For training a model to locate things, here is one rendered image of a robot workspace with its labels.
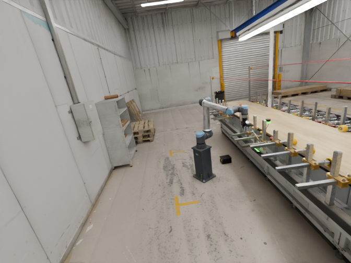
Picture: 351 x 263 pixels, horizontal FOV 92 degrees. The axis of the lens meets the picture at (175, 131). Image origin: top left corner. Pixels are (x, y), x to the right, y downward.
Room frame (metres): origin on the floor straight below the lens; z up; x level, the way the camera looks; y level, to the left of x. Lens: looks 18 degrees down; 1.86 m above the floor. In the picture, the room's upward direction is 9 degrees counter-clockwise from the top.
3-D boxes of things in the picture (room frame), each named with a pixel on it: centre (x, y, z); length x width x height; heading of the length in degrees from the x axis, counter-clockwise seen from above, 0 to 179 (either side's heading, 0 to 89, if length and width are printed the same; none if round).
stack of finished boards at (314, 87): (8.80, -6.66, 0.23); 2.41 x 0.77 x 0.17; 94
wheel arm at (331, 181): (1.03, -1.01, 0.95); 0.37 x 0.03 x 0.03; 89
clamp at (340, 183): (1.05, -1.14, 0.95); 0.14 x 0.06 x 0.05; 179
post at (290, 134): (1.57, -1.15, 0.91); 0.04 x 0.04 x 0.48; 89
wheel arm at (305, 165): (1.28, -1.08, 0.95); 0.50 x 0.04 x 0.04; 89
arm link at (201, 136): (2.75, -0.42, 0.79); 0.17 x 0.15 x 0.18; 127
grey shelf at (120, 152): (3.99, 1.35, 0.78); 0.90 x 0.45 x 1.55; 2
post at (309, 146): (1.32, -1.15, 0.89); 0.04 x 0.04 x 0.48; 89
